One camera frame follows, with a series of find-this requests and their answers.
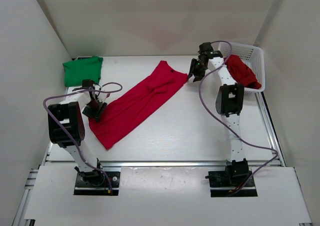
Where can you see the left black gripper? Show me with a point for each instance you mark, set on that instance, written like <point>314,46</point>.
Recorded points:
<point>96,114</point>

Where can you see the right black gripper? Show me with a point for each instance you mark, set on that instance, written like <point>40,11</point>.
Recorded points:
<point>198,76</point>

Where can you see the green t shirt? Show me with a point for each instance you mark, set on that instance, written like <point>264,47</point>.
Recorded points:
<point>82,69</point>

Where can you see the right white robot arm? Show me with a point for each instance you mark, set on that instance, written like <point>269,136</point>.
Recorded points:
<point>228,104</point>

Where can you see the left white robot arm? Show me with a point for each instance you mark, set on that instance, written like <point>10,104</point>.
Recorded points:
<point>67,130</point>

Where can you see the dark red t shirt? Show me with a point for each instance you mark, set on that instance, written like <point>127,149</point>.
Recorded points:
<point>241,73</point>

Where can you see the white plastic basket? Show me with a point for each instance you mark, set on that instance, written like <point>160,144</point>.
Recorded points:
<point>253,57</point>

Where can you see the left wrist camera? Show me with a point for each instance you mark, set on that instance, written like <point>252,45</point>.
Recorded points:
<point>102,97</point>

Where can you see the aluminium frame rail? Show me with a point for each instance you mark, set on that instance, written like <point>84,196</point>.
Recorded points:
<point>275,163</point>

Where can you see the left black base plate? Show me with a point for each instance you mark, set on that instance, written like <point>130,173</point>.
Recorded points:
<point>99,187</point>

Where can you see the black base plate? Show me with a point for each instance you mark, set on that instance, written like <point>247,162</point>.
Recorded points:
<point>220,186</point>
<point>99,187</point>

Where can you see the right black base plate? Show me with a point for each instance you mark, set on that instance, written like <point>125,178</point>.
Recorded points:
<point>220,186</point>

